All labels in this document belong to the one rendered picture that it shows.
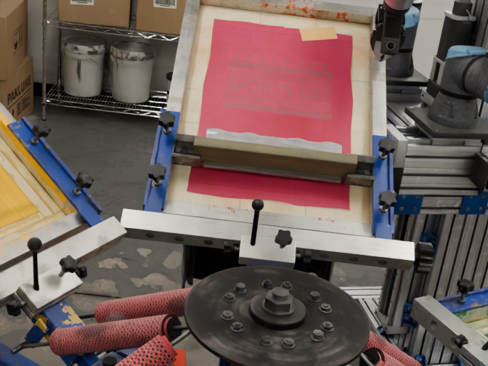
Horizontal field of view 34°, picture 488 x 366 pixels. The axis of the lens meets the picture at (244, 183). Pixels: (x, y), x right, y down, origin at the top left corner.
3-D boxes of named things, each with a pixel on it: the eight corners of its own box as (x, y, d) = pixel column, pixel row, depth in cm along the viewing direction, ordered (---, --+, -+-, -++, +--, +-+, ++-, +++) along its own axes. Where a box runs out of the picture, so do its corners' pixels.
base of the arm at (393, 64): (403, 65, 295) (408, 39, 291) (419, 78, 282) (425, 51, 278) (365, 64, 292) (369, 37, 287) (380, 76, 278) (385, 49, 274)
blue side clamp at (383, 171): (367, 147, 212) (373, 132, 206) (386, 149, 212) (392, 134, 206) (367, 245, 196) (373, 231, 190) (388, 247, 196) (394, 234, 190)
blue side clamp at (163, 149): (161, 123, 212) (161, 107, 206) (180, 125, 212) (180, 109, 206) (143, 219, 195) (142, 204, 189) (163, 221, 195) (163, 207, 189)
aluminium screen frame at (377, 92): (189, -5, 237) (189, -15, 234) (382, 17, 238) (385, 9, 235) (147, 218, 194) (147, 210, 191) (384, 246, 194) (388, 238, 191)
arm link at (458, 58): (462, 82, 246) (471, 39, 241) (491, 96, 236) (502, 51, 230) (430, 83, 241) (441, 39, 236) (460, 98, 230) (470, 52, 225)
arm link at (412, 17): (379, 45, 278) (385, 6, 273) (382, 37, 290) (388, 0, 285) (413, 51, 276) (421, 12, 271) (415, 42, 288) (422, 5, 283)
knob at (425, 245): (401, 249, 191) (409, 234, 185) (425, 252, 191) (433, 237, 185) (401, 277, 187) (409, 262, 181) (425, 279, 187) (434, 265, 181)
